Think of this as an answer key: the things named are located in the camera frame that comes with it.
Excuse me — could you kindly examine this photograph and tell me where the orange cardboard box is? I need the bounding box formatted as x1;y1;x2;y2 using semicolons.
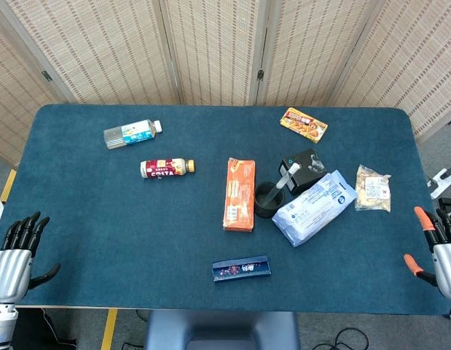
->
222;157;257;233

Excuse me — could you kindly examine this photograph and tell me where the black floor cable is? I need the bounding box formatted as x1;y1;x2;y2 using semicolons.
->
301;326;370;350

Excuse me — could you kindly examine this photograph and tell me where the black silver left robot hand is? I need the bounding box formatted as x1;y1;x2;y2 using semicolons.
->
0;211;61;303

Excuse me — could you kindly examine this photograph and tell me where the yellow curry box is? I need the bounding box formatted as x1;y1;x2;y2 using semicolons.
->
279;107;329;144

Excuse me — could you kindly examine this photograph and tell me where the black round cup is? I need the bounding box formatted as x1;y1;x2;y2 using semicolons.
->
254;181;286;219

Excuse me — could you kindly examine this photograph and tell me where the white power strip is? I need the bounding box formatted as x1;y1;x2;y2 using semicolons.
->
427;168;451;200

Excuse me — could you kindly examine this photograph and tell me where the light blue plastic bag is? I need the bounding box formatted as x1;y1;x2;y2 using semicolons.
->
271;169;358;248

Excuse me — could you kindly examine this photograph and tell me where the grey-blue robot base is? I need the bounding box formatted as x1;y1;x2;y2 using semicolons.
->
144;311;302;350

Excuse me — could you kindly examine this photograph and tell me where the orange-tipped silver right robot hand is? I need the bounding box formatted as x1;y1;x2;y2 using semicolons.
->
403;206;451;302

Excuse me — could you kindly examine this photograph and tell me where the Costa coffee bottle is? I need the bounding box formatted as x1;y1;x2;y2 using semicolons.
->
139;157;196;180

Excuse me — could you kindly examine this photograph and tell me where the dark blue long box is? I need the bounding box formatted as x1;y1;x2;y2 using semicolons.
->
211;254;272;283

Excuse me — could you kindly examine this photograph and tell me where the white cylindrical tube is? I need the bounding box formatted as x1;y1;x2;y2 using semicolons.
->
267;163;301;205

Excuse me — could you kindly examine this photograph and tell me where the black product box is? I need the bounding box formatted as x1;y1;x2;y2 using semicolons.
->
278;148;328;195

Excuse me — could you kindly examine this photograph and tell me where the black fabric bag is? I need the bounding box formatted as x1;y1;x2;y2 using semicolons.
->
15;308;79;350

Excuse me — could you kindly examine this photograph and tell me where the blue table cloth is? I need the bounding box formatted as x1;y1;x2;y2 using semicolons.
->
0;104;451;316

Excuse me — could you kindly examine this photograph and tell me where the clear snack bag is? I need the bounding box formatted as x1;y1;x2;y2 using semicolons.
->
354;164;392;212

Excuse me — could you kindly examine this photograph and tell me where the clear bottle blue label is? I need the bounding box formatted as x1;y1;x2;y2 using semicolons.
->
103;119;163;150

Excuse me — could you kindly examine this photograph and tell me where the bamboo folding screen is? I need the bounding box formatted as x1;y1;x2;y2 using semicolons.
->
0;0;451;167

